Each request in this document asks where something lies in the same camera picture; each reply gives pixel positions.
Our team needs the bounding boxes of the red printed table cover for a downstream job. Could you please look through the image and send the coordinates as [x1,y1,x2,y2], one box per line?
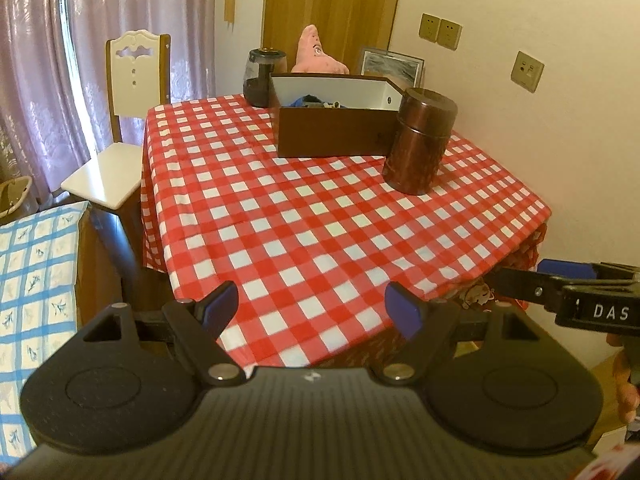
[320,215,551,368]

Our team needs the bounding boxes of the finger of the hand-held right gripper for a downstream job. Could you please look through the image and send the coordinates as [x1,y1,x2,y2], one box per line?
[537,259,640,282]
[482,267,566,312]

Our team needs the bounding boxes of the brown metal canister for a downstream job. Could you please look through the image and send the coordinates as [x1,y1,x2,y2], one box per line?
[382,87,458,196]

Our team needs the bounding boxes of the wooden door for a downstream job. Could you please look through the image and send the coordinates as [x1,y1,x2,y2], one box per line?
[262,0,405,75]

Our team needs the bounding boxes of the beige wall plate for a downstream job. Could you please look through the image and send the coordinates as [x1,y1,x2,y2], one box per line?
[510,50,546,93]

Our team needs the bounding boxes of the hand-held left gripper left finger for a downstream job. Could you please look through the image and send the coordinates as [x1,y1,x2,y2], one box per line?
[80,281,246,387]

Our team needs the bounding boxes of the white box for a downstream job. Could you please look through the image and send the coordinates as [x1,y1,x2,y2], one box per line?
[587,425,628,456]

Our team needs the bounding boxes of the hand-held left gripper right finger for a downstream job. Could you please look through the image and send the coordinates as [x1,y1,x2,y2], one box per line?
[367,281,538,386]

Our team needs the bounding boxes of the blue checked cloth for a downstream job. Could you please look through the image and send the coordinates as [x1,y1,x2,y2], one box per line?
[0,201,91,461]

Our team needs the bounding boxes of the red checked tablecloth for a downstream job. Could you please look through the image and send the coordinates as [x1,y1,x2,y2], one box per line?
[140,94,553,368]

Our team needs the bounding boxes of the brown storage box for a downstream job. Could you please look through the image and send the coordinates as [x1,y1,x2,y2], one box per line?
[269,72,405,160]

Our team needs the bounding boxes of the pink star plush toy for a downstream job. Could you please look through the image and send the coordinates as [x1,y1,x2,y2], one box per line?
[291,25,349,76]

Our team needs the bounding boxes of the white wooden chair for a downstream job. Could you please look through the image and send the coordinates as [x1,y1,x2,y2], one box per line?
[61,30,172,281]

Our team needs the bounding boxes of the person's right hand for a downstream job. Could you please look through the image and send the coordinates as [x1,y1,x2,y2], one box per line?
[607,332,640,421]

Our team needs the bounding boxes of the beige wall socket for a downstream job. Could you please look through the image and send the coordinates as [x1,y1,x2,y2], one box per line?
[417,12,442,42]
[437,18,463,51]

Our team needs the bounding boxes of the red printed package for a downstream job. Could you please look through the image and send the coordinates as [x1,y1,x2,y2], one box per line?
[575,447,640,480]

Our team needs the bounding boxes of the framed picture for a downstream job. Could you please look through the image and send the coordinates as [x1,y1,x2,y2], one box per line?
[359,47,426,88]

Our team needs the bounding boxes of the dark glass jar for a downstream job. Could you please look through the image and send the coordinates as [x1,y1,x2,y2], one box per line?
[242,48,288,108]

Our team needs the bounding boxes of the purple curtain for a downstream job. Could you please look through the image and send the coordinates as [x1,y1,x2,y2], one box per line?
[0,0,217,201]

